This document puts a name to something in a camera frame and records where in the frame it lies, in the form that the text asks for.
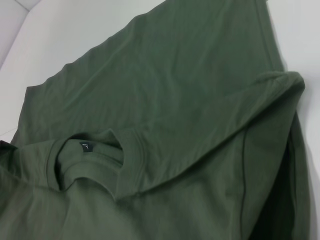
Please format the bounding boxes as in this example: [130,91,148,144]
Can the dark green FREE T-shirt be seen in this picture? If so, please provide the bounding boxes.
[0,0,307,240]

